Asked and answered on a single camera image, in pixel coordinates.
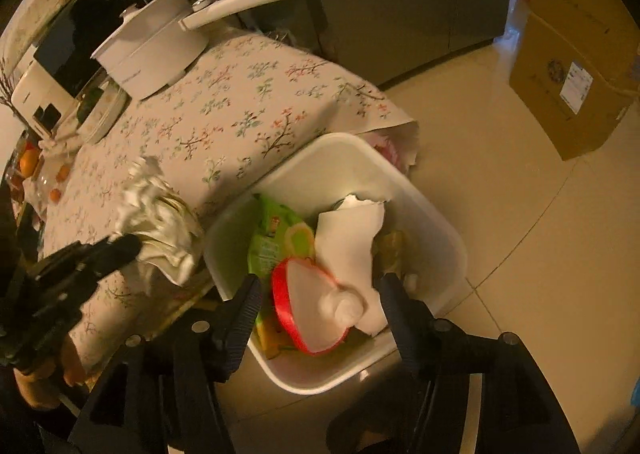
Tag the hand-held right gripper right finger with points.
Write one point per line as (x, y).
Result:
(400, 324)

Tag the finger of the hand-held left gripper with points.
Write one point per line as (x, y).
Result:
(60, 269)
(115, 250)

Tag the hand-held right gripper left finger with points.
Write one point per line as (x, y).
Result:
(242, 319)

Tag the yellow wrapper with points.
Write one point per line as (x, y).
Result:
(267, 339)

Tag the white tissue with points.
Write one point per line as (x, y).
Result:
(155, 219)

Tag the red rimmed white bowl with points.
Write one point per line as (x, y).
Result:
(305, 304)

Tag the green snack packet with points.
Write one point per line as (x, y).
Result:
(272, 234)

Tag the white plastic bin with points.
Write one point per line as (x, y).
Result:
(345, 159)

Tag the person's left hand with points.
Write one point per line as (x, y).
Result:
(72, 364)

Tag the clear glass jar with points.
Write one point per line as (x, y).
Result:
(55, 184)

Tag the orange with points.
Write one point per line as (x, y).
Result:
(29, 163)

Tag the green squash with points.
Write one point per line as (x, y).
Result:
(90, 101)

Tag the pink floral cloth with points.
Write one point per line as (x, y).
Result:
(390, 149)

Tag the white air fryer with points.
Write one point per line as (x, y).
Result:
(35, 94)

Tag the dry twigs in vase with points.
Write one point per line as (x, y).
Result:
(5, 89)

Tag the white electric cooking pot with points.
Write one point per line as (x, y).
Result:
(150, 54)

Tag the black microwave oven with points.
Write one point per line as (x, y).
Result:
(85, 34)

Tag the cardboard box with white label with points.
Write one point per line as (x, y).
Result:
(550, 99)

